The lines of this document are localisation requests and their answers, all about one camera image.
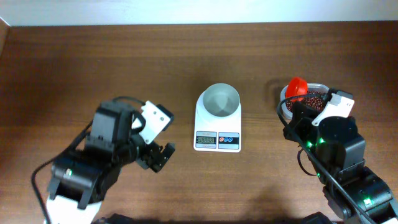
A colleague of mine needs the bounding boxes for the orange plastic measuring scoop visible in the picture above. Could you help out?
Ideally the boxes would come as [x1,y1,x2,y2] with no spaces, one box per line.
[285,77,308,98]

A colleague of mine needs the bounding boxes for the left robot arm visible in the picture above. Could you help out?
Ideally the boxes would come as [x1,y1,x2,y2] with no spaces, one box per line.
[45,96,175,223]

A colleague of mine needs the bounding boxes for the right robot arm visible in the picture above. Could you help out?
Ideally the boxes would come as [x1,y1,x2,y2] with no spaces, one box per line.
[277,89,397,223]

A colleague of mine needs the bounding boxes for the white digital kitchen scale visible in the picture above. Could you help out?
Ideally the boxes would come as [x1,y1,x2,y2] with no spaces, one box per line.
[193,97,243,153]

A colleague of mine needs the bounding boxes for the red adzuki beans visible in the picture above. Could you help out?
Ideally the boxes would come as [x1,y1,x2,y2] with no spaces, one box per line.
[285,97,324,112]

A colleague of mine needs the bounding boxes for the clear plastic food container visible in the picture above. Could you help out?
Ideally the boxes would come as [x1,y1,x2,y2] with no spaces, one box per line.
[280,83,330,121]

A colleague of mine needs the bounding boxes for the white round bowl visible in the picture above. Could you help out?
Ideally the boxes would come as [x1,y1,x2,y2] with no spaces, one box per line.
[203,83,240,118]

